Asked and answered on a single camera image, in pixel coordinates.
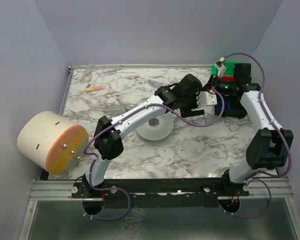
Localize green storage bin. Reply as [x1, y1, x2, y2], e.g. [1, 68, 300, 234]
[211, 61, 240, 76]

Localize white perforated cable spool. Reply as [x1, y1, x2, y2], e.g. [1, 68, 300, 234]
[135, 113, 174, 142]

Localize white packaged ruler set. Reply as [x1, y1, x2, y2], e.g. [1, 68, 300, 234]
[141, 78, 166, 91]

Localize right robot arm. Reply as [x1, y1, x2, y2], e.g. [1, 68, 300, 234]
[204, 58, 294, 184]

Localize red storage bin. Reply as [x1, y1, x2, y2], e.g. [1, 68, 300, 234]
[221, 76, 235, 82]

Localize clear plastic T piece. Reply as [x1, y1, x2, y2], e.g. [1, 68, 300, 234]
[80, 63, 93, 81]

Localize black storage bin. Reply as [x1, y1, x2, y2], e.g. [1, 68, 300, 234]
[222, 95, 247, 119]

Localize white purple pen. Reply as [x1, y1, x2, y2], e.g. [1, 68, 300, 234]
[86, 76, 99, 88]

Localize beige cylinder with orange disc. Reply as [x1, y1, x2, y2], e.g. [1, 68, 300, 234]
[16, 111, 89, 175]

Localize pink yellow highlighter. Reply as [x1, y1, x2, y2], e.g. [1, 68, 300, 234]
[85, 86, 106, 93]

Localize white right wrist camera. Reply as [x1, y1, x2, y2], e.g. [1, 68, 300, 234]
[213, 57, 227, 78]

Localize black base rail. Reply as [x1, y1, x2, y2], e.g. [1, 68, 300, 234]
[71, 176, 249, 209]

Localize thin blue cable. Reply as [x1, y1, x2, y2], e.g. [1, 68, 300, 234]
[187, 109, 242, 132]

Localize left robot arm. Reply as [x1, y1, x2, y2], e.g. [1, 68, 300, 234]
[84, 74, 203, 190]

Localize grey cardboard box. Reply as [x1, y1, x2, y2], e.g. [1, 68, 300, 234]
[104, 104, 127, 116]

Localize blue cable bundle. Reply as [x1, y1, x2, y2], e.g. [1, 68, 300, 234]
[214, 99, 235, 116]

